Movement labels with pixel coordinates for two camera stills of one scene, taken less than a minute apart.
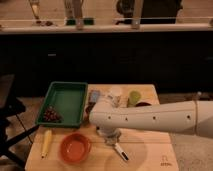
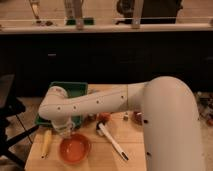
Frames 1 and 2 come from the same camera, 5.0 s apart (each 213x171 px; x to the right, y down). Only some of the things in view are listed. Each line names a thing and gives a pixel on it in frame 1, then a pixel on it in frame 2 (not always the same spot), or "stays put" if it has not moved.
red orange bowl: (75, 147) stays put
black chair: (9, 109) stays put
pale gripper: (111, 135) → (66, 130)
